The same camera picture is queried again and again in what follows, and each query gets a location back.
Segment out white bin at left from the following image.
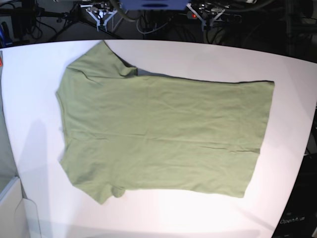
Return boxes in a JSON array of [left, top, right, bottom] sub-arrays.
[[0, 176, 43, 238]]

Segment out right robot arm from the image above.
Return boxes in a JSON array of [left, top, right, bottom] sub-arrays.
[[86, 5, 117, 31]]

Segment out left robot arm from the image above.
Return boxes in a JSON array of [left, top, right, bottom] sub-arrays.
[[186, 2, 224, 31]]

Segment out blue box overhead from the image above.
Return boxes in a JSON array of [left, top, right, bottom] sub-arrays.
[[120, 0, 190, 10]]

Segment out black power strip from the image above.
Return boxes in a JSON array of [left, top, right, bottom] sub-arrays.
[[186, 10, 241, 22]]

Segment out green T-shirt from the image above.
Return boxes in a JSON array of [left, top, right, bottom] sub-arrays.
[[56, 42, 274, 204]]

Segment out black OpenArm base box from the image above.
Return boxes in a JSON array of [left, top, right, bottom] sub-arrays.
[[272, 155, 317, 238]]

